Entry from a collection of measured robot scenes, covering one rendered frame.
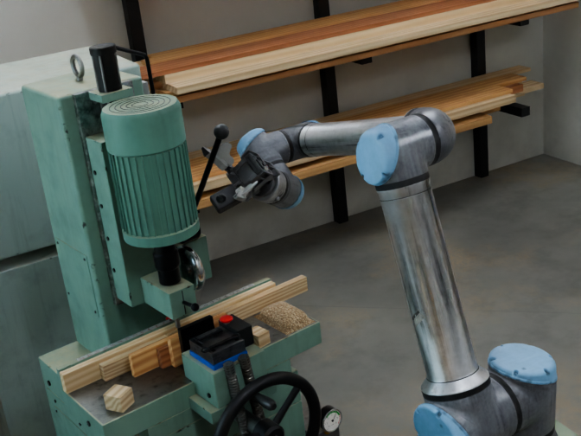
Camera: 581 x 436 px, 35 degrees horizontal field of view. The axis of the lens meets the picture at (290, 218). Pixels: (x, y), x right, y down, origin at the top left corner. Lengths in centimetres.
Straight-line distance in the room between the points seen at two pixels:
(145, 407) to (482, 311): 236
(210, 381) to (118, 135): 57
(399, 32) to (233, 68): 88
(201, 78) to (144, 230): 208
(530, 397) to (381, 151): 64
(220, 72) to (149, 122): 218
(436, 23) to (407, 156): 285
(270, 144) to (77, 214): 52
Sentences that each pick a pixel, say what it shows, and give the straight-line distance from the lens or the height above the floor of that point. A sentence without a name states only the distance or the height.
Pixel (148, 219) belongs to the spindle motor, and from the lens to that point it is 208.
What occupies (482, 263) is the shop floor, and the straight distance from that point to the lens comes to 463.
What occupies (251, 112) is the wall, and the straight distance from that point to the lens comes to 481.
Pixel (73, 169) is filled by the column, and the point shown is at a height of 135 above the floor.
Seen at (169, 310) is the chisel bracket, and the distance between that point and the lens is 220.
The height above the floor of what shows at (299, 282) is 93.
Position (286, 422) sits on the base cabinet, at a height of 67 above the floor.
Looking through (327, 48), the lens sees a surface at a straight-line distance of 439.
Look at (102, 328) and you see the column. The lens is 241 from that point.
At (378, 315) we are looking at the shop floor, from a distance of 421.
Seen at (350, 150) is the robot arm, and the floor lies 129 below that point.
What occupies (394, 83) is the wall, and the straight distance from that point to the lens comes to 524.
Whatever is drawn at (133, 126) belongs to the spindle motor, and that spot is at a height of 148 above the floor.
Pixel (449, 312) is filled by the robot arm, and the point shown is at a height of 106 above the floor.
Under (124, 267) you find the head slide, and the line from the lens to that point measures 226.
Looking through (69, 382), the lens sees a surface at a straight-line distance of 220.
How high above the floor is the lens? 201
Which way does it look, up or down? 22 degrees down
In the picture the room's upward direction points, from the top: 7 degrees counter-clockwise
